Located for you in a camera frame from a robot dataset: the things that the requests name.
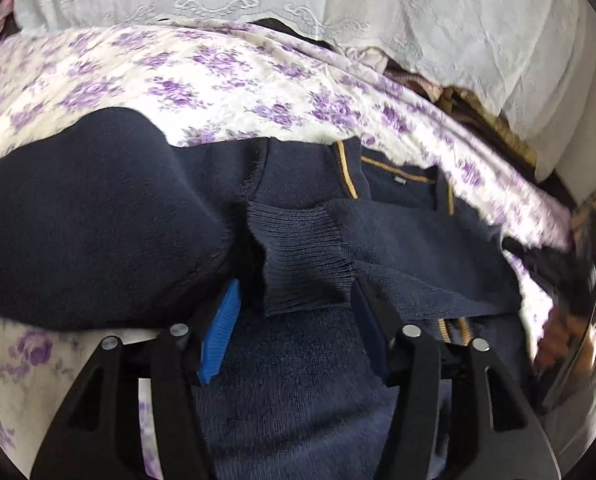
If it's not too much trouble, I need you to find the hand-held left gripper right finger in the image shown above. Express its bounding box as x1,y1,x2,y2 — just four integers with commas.
352,279,562,480

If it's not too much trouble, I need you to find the navy knit sweater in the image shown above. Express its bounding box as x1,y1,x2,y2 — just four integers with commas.
0,107,528,480

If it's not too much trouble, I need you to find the grey satin cloth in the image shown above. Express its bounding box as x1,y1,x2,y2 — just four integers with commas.
345,47,391,73

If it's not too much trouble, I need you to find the person's right hand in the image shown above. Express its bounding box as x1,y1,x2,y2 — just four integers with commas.
532,305,596,377

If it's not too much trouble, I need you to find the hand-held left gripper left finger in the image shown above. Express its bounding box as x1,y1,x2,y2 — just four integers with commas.
28,279,242,480

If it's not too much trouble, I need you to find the purple floral bed sheet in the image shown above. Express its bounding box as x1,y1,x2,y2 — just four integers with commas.
0,22,578,480

